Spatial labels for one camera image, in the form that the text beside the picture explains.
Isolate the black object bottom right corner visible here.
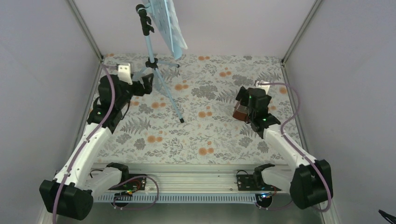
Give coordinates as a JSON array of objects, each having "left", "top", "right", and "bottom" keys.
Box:
[{"left": 378, "top": 210, "right": 396, "bottom": 224}]

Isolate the brown wooden metronome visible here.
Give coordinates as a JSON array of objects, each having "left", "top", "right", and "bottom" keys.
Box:
[{"left": 233, "top": 101, "right": 250, "bottom": 123}]

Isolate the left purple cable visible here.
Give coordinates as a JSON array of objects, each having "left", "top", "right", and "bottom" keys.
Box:
[{"left": 52, "top": 63, "right": 120, "bottom": 224}]

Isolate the clear plastic metronome cover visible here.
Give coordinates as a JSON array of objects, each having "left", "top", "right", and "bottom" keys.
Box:
[{"left": 234, "top": 101, "right": 248, "bottom": 117}]

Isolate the purple cable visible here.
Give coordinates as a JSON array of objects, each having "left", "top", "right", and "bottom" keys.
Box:
[
  {"left": 52, "top": 63, "right": 120, "bottom": 224},
  {"left": 256, "top": 82, "right": 332, "bottom": 213}
]

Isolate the floral patterned table mat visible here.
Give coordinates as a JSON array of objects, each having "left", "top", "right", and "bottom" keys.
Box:
[{"left": 95, "top": 55, "right": 300, "bottom": 165}]

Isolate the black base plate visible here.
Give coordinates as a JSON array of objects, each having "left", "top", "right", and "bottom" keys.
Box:
[
  {"left": 109, "top": 174, "right": 147, "bottom": 195},
  {"left": 236, "top": 174, "right": 281, "bottom": 191}
]

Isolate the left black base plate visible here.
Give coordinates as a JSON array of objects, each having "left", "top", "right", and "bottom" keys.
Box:
[{"left": 109, "top": 174, "right": 147, "bottom": 195}]

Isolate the light blue music stand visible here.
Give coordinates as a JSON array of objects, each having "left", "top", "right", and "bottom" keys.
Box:
[{"left": 135, "top": 0, "right": 188, "bottom": 123}]

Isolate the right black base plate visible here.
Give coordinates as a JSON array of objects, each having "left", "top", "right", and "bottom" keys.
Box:
[{"left": 236, "top": 174, "right": 281, "bottom": 191}]

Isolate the light blue cable duct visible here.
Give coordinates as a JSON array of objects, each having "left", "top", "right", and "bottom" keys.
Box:
[{"left": 92, "top": 194, "right": 273, "bottom": 204}]

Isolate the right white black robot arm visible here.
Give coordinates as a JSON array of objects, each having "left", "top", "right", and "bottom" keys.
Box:
[{"left": 233, "top": 86, "right": 333, "bottom": 209}]

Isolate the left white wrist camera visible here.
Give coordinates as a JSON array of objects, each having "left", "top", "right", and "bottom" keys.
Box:
[{"left": 117, "top": 63, "right": 133, "bottom": 85}]

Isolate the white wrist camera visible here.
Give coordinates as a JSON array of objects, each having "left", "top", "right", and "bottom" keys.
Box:
[
  {"left": 117, "top": 63, "right": 133, "bottom": 85},
  {"left": 254, "top": 80, "right": 270, "bottom": 95}
]

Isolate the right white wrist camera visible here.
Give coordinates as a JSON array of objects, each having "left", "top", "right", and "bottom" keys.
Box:
[{"left": 254, "top": 80, "right": 270, "bottom": 95}]

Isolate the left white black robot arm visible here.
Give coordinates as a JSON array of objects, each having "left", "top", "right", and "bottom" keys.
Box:
[{"left": 39, "top": 73, "right": 154, "bottom": 220}]

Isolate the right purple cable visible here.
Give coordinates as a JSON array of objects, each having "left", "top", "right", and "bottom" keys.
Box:
[{"left": 256, "top": 82, "right": 332, "bottom": 213}]

